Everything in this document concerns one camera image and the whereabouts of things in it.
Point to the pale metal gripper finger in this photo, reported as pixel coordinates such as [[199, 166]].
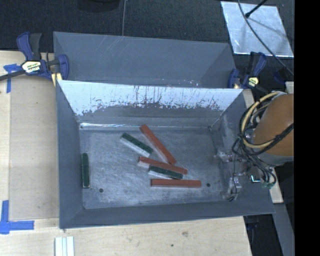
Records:
[[225, 157], [235, 183]]

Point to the red-brown flat block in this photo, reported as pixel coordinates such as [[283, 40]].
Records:
[[162, 165], [176, 183], [158, 143]]

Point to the dark green flat block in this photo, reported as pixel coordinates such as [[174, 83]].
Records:
[[166, 172], [85, 171], [137, 144]]

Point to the grey metal bin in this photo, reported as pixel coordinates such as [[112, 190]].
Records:
[[140, 60]]

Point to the pale wood board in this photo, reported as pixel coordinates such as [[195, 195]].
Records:
[[32, 150]]

